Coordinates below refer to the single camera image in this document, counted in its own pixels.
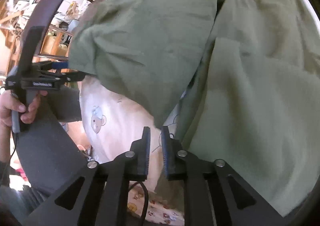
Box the olive green pants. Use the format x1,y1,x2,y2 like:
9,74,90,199
69,0,319,216

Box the person's left hand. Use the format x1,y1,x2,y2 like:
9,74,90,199
1,91,48,127

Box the purple folding chair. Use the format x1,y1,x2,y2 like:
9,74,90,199
22,0,102,62

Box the cream bear print duvet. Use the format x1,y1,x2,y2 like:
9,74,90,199
79,76,184,225

